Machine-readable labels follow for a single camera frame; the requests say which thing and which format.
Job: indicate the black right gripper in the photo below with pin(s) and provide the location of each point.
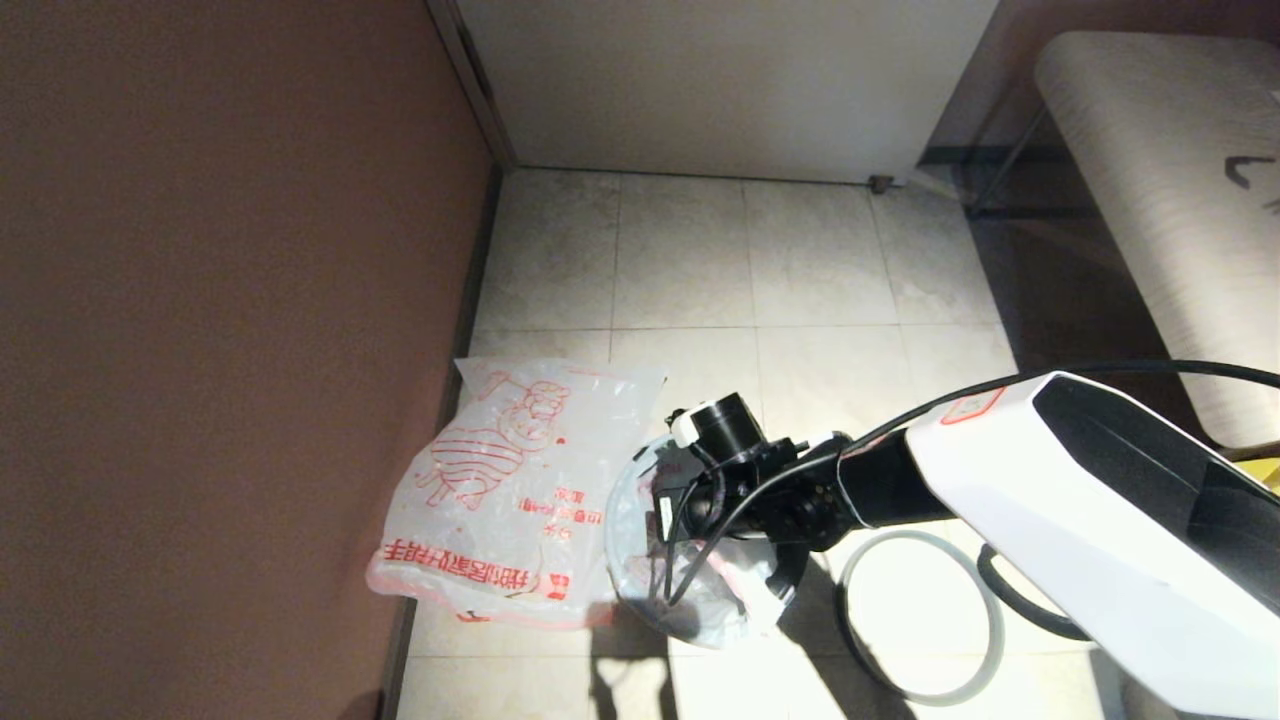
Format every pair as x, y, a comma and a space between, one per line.
725, 430

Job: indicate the white plastic bag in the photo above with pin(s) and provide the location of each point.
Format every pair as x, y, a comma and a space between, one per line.
735, 590

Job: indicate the clear plastic bag red print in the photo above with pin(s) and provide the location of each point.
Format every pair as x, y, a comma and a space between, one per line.
500, 500

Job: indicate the yellow plastic bag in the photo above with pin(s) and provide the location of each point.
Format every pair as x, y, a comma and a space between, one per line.
1268, 472

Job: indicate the small dark cabinet foot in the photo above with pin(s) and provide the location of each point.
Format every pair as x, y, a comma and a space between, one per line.
880, 184

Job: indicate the white cabinet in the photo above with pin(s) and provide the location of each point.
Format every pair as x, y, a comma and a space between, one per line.
720, 90

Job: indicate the beige wooden table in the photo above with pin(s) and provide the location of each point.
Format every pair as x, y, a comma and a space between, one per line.
1150, 150

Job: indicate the grey metal furniture frame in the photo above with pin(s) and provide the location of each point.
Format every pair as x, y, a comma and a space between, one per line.
1007, 160

